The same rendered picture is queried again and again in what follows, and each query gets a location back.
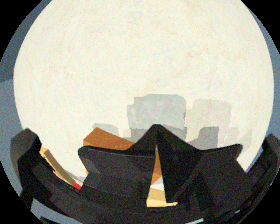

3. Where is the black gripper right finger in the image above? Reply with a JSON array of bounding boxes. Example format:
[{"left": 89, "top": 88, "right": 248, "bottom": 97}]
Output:
[{"left": 156, "top": 124, "right": 242, "bottom": 204}]

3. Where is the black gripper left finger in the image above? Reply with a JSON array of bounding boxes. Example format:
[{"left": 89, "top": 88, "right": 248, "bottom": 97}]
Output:
[{"left": 77, "top": 124, "right": 159, "bottom": 198}]

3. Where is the red square block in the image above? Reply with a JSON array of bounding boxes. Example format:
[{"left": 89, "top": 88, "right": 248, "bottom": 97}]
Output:
[{"left": 72, "top": 183, "right": 81, "bottom": 189}]

